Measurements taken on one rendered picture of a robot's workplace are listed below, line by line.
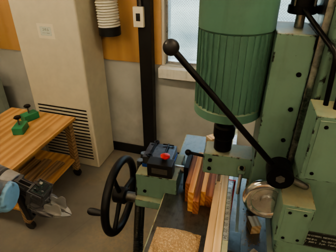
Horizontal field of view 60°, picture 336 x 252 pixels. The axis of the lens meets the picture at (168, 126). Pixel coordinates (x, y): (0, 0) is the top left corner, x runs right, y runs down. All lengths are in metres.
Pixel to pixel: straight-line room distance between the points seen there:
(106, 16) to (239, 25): 1.52
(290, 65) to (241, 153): 0.30
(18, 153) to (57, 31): 0.84
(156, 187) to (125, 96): 1.57
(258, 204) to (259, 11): 0.46
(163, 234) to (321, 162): 0.43
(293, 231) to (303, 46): 0.42
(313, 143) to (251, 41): 0.24
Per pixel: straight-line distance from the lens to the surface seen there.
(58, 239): 2.10
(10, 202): 1.00
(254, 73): 0.69
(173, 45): 0.60
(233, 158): 0.84
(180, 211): 0.90
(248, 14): 0.64
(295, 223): 0.76
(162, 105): 2.34
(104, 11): 2.08
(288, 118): 0.74
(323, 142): 0.64
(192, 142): 1.19
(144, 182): 0.95
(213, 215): 0.85
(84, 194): 2.35
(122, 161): 1.02
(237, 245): 0.91
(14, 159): 1.94
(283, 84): 0.70
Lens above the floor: 1.56
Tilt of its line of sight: 30 degrees down
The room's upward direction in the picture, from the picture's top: straight up
